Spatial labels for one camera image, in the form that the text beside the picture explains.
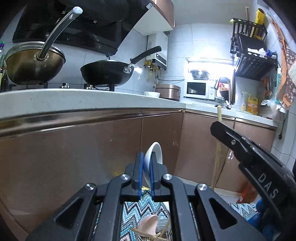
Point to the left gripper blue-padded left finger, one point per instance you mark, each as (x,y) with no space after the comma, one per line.
(111,196)

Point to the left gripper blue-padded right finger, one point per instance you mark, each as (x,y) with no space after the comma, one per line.
(169,188)

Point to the chrome kitchen faucet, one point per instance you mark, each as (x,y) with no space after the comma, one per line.
(224,87)

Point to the zigzag patterned table mat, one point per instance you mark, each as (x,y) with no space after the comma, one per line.
(133,211)

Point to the pink plastic spoon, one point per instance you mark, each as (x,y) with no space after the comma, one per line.
(147,226)

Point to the yellow detergent bottle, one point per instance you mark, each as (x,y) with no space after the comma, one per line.
(252,105)

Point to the orange patterned hanging cloth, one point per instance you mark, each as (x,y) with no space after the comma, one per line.
(286,89)

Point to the white bowl on counter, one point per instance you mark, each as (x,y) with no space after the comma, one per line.
(152,94)

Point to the brown rice cooker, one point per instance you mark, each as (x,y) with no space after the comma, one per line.
(168,91)

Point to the black wok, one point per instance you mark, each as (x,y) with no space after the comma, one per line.
(111,73)

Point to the white microwave oven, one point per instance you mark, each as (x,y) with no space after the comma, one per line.
(199,89)

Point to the brass coloured wok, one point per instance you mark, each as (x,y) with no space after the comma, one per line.
(37,62)

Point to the black range hood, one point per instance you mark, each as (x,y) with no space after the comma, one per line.
(101,27)

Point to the wire utensil basket with tray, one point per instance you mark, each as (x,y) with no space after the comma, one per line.
(163,228)

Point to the black wall rack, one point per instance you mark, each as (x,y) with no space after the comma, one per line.
(248,45)

